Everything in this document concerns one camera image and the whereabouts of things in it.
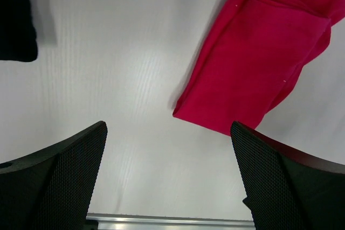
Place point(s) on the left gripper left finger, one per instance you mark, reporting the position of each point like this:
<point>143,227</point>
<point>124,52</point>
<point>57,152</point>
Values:
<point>52,188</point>

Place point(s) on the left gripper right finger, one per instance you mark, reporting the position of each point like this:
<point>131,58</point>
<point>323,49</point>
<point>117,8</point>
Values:
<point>285,187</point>

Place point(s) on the magenta t shirt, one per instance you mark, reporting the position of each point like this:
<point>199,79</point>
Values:
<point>252,58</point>

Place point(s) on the black folded t shirt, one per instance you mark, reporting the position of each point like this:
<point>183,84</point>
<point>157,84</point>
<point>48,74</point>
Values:
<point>18,34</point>

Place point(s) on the aluminium front rail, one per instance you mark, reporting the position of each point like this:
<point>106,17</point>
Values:
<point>110,221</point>

